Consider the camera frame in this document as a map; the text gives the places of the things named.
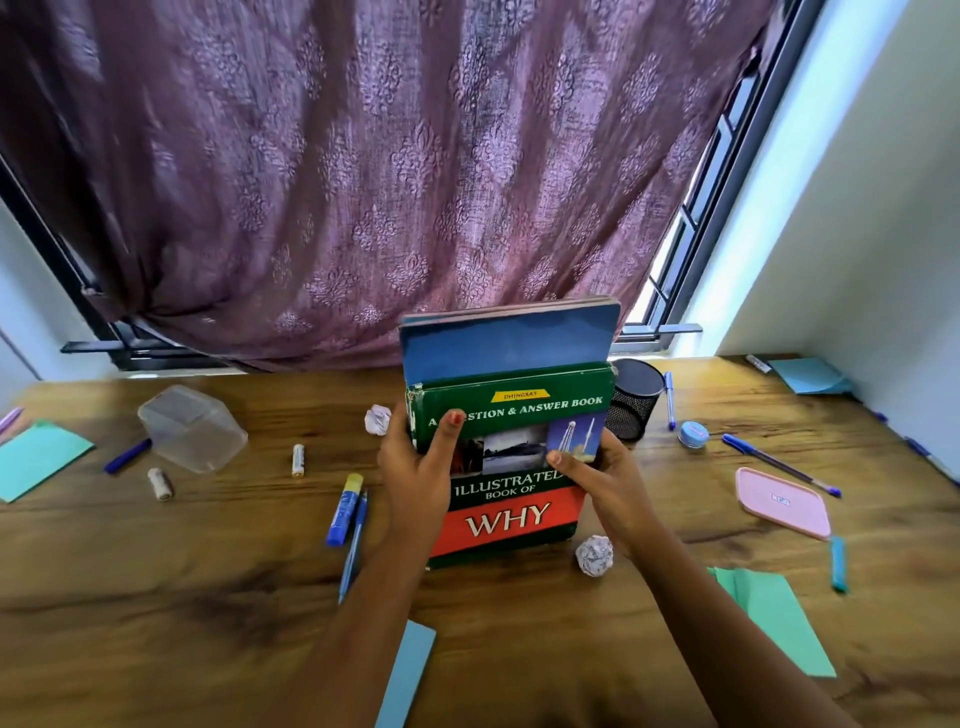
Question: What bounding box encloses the green and red book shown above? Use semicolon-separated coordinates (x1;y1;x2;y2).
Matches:
405;362;618;571

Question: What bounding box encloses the person's right hand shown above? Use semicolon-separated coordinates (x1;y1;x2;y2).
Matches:
545;428;666;565

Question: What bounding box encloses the blue glue stick yellow cap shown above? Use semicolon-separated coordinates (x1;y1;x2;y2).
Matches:
326;472;365;549

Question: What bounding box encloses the person's left forearm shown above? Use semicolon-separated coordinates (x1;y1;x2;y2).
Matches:
273;536;448;728

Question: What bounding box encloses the black window frame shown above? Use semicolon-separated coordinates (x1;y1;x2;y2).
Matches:
0;0;826;374

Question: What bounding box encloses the green sticky note pad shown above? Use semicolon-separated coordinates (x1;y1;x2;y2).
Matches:
707;566;838;679
0;418;97;505

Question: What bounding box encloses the clear plastic container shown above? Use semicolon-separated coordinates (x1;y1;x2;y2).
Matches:
137;384;250;475

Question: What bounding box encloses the light blue sticky note pad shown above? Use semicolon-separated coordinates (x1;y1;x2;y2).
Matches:
767;356;854;397
374;619;438;728

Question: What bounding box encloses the person's left hand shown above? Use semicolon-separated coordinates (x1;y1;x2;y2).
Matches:
377;403;469;561

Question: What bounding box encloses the blue cover notebook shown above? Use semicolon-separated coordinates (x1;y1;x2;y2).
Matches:
401;297;622;328

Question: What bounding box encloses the large notebook yellow spine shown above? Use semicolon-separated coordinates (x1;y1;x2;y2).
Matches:
399;303;623;388

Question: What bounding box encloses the purple patterned curtain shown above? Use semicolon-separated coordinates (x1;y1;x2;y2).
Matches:
0;0;778;374

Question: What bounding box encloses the black mesh pen holder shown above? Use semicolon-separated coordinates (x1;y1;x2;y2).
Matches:
603;358;667;443

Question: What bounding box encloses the person's right forearm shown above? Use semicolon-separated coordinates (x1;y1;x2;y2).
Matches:
626;524;860;728

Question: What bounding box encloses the pink plastic lid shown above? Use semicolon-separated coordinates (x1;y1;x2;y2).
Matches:
734;466;833;541

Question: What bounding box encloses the printed paper ball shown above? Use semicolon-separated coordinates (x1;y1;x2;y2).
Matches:
575;534;616;579

